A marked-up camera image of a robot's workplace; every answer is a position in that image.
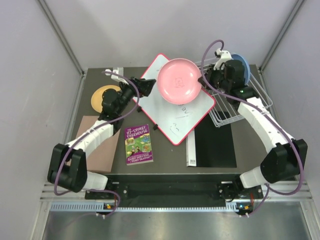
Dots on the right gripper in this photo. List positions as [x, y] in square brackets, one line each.
[210, 72]

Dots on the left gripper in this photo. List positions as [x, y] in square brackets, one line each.
[145, 86]

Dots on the pink plate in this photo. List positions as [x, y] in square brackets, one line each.
[177, 81]

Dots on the white wire dish rack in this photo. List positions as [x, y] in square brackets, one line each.
[224, 113]

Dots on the yellow plate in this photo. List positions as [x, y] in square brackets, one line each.
[97, 97]

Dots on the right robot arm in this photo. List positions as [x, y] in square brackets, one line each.
[285, 155]

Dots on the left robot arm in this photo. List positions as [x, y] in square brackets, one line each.
[68, 163]

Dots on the blue plate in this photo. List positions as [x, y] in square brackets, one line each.
[247, 71]

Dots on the red-framed whiteboard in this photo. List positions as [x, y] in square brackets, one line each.
[174, 121]

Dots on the purple treehouse book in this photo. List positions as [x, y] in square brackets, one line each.
[138, 147]

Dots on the black flat box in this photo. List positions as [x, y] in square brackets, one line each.
[209, 146]

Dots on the brown cardboard sheet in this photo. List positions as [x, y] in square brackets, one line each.
[101, 159]

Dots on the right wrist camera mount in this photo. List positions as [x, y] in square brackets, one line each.
[223, 56]

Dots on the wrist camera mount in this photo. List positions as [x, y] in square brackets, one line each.
[223, 56]
[116, 74]

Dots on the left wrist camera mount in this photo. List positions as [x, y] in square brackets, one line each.
[116, 74]

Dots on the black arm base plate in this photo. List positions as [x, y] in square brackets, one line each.
[135, 185]

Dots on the aluminium front rail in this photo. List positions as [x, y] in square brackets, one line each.
[89, 201]

